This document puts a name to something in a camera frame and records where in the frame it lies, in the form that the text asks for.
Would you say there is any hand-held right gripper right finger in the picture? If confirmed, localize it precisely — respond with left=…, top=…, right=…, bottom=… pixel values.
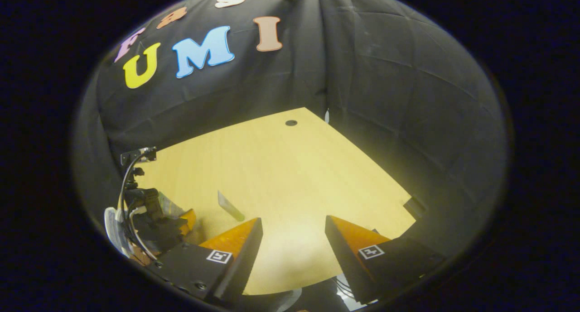
left=324, top=215, right=447, bottom=304

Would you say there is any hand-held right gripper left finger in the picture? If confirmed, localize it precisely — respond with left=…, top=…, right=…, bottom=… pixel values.
left=154, top=218, right=263, bottom=303

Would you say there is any translucent cosmetic tube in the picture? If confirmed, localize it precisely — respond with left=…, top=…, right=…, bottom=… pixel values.
left=217, top=190, right=246, bottom=222

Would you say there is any white striped item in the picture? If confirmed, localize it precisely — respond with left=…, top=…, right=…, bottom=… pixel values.
left=336, top=274, right=364, bottom=311

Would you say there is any small black block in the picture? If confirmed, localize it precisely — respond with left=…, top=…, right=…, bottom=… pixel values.
left=403, top=195, right=427, bottom=220

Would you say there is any black backdrop cloth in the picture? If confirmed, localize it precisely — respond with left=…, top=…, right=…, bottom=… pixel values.
left=72, top=0, right=508, bottom=267

